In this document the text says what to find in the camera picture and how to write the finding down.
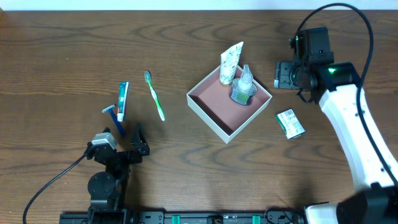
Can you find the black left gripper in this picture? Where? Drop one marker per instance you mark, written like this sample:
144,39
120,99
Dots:
123,155

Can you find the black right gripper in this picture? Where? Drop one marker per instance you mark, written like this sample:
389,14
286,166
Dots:
282,74

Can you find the clear pump bottle green label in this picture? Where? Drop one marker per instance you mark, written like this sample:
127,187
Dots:
243,87

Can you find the white lotion tube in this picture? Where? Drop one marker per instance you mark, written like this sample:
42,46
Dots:
229,62

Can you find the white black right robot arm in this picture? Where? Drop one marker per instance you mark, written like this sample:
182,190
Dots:
335,88

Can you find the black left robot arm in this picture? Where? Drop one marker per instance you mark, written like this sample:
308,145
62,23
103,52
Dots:
108,188

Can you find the blue disposable razor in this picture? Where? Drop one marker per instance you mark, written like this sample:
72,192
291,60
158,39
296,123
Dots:
109,110

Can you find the green white toothpaste tube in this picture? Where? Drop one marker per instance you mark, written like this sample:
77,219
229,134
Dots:
123,93

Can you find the green white soap package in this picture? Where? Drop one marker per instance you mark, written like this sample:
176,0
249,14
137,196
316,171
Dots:
290,124

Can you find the green white toothbrush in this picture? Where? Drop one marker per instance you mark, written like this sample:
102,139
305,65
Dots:
148,80

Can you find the white box with pink interior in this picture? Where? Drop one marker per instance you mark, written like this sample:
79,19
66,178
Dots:
211,101

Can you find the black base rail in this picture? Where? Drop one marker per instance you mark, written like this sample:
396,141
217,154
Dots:
273,216

